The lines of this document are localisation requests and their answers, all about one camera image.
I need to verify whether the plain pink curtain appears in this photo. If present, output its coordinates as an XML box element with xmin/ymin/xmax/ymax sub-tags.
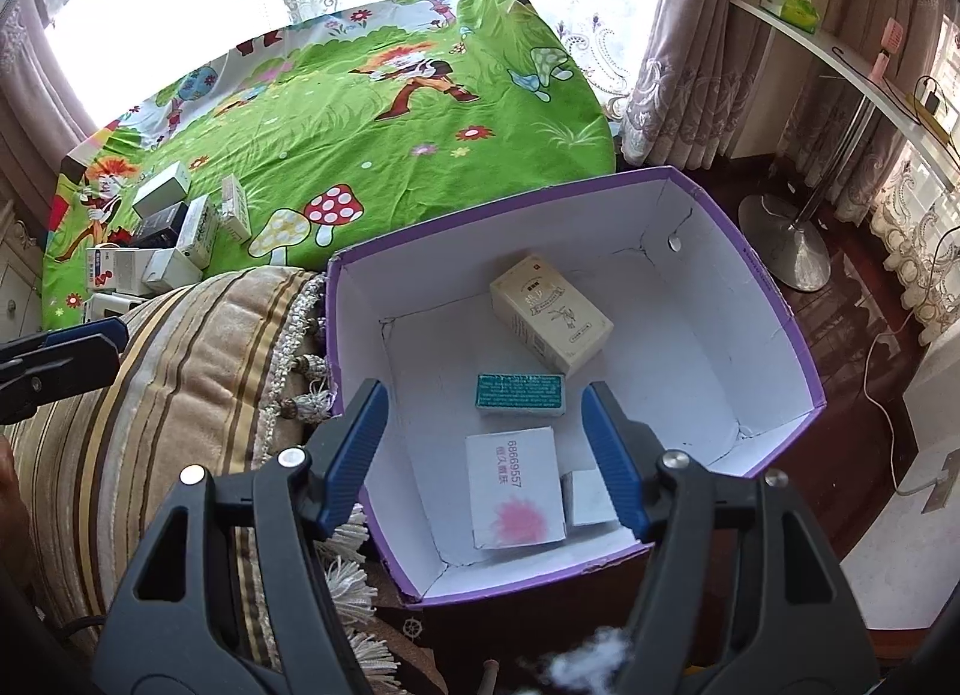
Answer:
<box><xmin>0</xmin><ymin>0</ymin><xmax>100</xmax><ymax>231</ymax></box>

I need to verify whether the grey-white box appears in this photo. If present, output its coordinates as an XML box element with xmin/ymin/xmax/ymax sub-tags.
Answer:
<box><xmin>131</xmin><ymin>161</ymin><xmax>192</xmax><ymax>220</ymax></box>

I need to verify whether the small grey box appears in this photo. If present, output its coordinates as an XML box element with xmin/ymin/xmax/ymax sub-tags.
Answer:
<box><xmin>561</xmin><ymin>468</ymin><xmax>623</xmax><ymax>527</ymax></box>

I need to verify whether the cream lace curtain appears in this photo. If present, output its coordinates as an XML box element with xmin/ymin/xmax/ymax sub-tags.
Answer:
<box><xmin>870</xmin><ymin>162</ymin><xmax>960</xmax><ymax>345</ymax></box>

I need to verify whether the patterned mauve curtain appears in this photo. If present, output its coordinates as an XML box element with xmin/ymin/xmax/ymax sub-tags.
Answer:
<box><xmin>619</xmin><ymin>0</ymin><xmax>760</xmax><ymax>171</ymax></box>

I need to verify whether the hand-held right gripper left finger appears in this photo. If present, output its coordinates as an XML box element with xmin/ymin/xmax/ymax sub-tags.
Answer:
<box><xmin>90</xmin><ymin>378</ymin><xmax>391</xmax><ymax>695</ymax></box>

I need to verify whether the silver-white box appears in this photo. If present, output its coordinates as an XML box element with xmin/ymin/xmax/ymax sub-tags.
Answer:
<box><xmin>141</xmin><ymin>245</ymin><xmax>202</xmax><ymax>293</ymax></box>

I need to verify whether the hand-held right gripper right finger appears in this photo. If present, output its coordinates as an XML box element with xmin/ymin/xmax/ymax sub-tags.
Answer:
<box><xmin>581</xmin><ymin>380</ymin><xmax>882</xmax><ymax>695</ymax></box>

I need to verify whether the dark printed cloth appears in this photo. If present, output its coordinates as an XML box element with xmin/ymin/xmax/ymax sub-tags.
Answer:
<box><xmin>360</xmin><ymin>552</ymin><xmax>653</xmax><ymax>695</ymax></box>

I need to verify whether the white box with pink print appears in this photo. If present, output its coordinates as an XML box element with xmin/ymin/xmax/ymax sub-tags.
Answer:
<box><xmin>465</xmin><ymin>427</ymin><xmax>569</xmax><ymax>550</ymax></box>

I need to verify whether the white box with red print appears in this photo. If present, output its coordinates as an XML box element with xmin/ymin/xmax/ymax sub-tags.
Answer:
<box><xmin>85</xmin><ymin>245</ymin><xmax>147</xmax><ymax>295</ymax></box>

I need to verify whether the mauve window curtain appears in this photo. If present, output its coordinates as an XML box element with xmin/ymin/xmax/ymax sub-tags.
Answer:
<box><xmin>776</xmin><ymin>0</ymin><xmax>960</xmax><ymax>223</ymax></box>

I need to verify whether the small colourful packet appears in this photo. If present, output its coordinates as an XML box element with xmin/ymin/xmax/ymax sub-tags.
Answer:
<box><xmin>176</xmin><ymin>194</ymin><xmax>221</xmax><ymax>268</ymax></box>

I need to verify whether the green tissue pack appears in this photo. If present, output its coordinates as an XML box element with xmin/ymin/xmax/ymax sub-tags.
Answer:
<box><xmin>760</xmin><ymin>0</ymin><xmax>818</xmax><ymax>32</ymax></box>

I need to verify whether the green cartoon printed cloth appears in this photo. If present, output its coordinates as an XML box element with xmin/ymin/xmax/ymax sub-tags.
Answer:
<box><xmin>41</xmin><ymin>0</ymin><xmax>617</xmax><ymax>332</ymax></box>

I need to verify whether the white box with black text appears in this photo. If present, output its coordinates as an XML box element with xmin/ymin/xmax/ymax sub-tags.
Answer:
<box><xmin>220</xmin><ymin>173</ymin><xmax>252</xmax><ymax>244</ymax></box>

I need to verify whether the white fluff tuft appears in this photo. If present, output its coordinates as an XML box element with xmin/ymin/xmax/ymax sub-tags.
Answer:
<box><xmin>525</xmin><ymin>624</ymin><xmax>647</xmax><ymax>690</ymax></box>

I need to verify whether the white cable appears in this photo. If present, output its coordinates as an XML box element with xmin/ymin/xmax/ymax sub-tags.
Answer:
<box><xmin>861</xmin><ymin>222</ymin><xmax>960</xmax><ymax>497</ymax></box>

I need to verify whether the long plain white box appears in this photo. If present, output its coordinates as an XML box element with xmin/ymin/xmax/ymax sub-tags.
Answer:
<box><xmin>82</xmin><ymin>292</ymin><xmax>151</xmax><ymax>325</ymax></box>

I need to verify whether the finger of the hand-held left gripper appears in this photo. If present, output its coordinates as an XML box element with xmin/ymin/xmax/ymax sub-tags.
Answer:
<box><xmin>0</xmin><ymin>317</ymin><xmax>125</xmax><ymax>366</ymax></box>
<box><xmin>0</xmin><ymin>336</ymin><xmax>122</xmax><ymax>427</ymax></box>

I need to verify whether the dark navy box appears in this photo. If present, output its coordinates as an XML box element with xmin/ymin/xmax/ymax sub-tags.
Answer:
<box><xmin>133</xmin><ymin>200</ymin><xmax>190</xmax><ymax>250</ymax></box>

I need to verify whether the small teal box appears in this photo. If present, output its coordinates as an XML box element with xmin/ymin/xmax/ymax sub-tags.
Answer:
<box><xmin>475</xmin><ymin>372</ymin><xmax>567</xmax><ymax>417</ymax></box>

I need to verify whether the purple cardboard box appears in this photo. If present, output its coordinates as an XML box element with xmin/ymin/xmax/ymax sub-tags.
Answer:
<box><xmin>324</xmin><ymin>166</ymin><xmax>827</xmax><ymax>606</ymax></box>

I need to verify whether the cream medicine box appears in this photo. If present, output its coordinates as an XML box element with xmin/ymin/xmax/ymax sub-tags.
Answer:
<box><xmin>489</xmin><ymin>254</ymin><xmax>614</xmax><ymax>377</ymax></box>

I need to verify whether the pink plastic item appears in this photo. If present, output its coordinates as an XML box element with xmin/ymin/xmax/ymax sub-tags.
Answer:
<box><xmin>874</xmin><ymin>18</ymin><xmax>905</xmax><ymax>85</ymax></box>

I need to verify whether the yellow flat item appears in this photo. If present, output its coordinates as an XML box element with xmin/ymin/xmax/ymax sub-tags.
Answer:
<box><xmin>910</xmin><ymin>95</ymin><xmax>960</xmax><ymax>137</ymax></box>

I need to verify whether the striped fringed cushion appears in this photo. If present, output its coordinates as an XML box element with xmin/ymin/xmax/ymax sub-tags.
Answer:
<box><xmin>0</xmin><ymin>266</ymin><xmax>451</xmax><ymax>695</ymax></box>

